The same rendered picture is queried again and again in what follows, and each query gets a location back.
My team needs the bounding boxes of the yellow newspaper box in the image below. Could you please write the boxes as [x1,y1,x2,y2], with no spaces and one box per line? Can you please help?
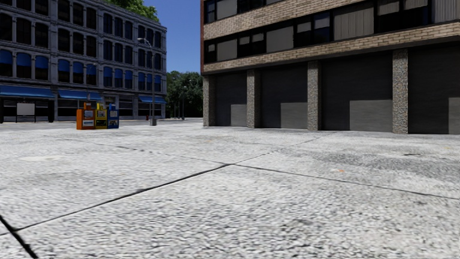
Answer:
[94,103,108,130]

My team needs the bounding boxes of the tan brick building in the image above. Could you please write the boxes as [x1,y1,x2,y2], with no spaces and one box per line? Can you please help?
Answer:
[200,0,460,135]

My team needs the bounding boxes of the grey stone building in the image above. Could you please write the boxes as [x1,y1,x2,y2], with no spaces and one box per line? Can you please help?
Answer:
[0,0,168,125]

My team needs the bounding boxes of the blue newspaper box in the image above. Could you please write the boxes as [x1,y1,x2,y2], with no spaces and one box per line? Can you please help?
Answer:
[107,103,120,130]

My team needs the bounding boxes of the grey street lamp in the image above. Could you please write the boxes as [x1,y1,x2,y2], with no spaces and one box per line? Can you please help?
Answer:
[137,37,158,127]
[180,85,188,121]

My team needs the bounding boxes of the black bus shelter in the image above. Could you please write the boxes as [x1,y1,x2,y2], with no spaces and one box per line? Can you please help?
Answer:
[0,98,55,124]

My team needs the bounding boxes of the orange newspaper box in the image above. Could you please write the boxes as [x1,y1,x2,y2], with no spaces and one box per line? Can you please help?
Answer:
[76,102,96,131]

